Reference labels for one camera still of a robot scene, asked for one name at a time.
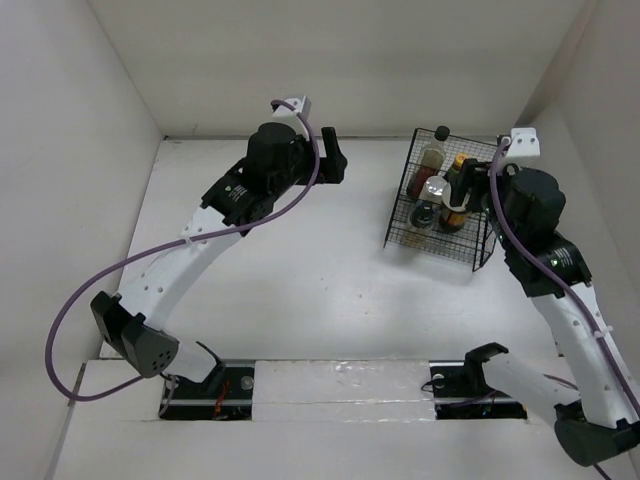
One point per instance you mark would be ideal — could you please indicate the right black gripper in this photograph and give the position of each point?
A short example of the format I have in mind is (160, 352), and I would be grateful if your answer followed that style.
(508, 177)

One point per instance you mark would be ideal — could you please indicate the red lid sauce jar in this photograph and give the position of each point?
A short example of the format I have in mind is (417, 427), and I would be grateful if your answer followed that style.
(451, 221)

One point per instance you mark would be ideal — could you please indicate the black cap shaker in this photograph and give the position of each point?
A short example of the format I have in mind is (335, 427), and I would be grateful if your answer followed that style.
(461, 208)
(422, 217)

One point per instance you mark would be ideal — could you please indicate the silver cap blue label shaker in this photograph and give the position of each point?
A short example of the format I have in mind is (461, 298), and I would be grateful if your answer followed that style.
(433, 190)

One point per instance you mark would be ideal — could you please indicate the tall dark sauce bottle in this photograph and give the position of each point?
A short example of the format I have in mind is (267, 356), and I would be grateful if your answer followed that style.
(431, 160)

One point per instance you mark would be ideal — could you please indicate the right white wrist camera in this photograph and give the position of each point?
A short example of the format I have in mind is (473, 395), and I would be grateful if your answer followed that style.
(524, 148)

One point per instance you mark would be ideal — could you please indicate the yellow cap chili sauce bottle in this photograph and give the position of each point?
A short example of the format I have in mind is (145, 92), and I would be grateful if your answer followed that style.
(455, 167)

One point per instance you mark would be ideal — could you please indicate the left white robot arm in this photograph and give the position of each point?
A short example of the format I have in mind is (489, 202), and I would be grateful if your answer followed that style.
(132, 320)

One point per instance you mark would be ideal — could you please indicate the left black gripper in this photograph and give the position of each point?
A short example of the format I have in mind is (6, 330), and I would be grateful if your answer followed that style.
(330, 167)

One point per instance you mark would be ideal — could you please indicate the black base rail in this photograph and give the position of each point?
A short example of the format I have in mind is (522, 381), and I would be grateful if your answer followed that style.
(403, 391)

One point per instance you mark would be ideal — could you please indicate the black wire rack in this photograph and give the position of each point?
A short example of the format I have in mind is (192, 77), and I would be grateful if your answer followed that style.
(473, 245)

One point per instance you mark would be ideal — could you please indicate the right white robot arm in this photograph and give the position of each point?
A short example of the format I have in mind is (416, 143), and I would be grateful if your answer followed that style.
(598, 419)

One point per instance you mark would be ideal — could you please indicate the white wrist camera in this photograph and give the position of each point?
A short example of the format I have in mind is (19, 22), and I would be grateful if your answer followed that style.
(299, 106)
(524, 148)

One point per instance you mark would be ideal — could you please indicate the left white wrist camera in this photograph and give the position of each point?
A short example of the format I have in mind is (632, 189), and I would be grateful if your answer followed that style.
(299, 106)

